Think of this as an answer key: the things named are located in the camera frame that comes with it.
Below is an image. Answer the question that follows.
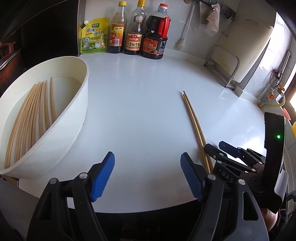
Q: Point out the white cutting board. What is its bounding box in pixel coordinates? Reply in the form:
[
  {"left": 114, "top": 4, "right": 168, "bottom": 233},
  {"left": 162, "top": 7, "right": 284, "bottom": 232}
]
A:
[{"left": 216, "top": 18, "right": 273, "bottom": 83}]

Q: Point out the yellow gas hose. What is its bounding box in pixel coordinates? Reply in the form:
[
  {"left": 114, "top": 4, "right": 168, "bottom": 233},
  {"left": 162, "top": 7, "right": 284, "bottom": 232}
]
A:
[{"left": 258, "top": 90, "right": 287, "bottom": 108}]

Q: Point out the gas valve fitting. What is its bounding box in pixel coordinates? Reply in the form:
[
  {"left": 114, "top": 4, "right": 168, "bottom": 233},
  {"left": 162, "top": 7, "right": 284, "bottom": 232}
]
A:
[{"left": 269, "top": 69, "right": 283, "bottom": 88}]

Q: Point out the yellow cap soy bottle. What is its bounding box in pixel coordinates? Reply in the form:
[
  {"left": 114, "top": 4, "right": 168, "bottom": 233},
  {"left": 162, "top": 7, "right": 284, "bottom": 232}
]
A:
[{"left": 125, "top": 0, "right": 147, "bottom": 55}]

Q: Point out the black wall hook rail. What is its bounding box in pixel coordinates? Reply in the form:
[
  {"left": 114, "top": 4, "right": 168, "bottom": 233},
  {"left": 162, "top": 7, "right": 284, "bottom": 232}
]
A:
[{"left": 200, "top": 0, "right": 236, "bottom": 19}]

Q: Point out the large white round bowl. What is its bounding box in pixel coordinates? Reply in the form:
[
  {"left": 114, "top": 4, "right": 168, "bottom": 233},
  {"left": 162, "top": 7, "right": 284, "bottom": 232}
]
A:
[{"left": 1, "top": 56, "right": 89, "bottom": 179}]

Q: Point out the yellow cap vinegar bottle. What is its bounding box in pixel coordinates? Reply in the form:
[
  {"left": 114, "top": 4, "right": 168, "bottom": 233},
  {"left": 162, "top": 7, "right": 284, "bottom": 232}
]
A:
[{"left": 108, "top": 1, "right": 127, "bottom": 54}]

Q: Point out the metal board rack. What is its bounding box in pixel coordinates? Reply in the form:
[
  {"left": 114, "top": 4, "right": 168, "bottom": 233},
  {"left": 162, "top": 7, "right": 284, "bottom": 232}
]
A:
[{"left": 204, "top": 45, "right": 240, "bottom": 90}]

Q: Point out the black range hood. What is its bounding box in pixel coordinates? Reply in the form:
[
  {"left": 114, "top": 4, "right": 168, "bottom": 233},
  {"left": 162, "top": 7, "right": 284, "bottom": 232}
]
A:
[{"left": 1, "top": 1, "right": 86, "bottom": 68}]

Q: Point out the dark pot with lid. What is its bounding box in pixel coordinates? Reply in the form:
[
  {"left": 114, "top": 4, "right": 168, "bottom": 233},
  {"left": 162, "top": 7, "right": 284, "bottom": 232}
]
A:
[{"left": 1, "top": 41, "right": 19, "bottom": 95}]

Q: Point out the yellow green refill pouch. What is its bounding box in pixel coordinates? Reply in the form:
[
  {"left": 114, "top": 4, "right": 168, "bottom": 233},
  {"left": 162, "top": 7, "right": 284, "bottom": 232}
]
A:
[{"left": 80, "top": 18, "right": 109, "bottom": 54}]

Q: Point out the right hand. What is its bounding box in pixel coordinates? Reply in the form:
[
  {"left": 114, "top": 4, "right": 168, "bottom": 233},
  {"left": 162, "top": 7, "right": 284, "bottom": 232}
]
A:
[{"left": 260, "top": 208, "right": 280, "bottom": 232}]

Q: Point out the pink hanging rag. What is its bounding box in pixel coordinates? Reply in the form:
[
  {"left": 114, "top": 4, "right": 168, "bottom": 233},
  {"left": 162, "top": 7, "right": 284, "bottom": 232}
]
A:
[{"left": 205, "top": 4, "right": 220, "bottom": 37}]

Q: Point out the red cap soy sauce jug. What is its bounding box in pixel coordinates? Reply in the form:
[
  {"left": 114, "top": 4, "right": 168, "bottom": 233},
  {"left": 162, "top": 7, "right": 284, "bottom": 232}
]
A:
[{"left": 140, "top": 3, "right": 171, "bottom": 60}]

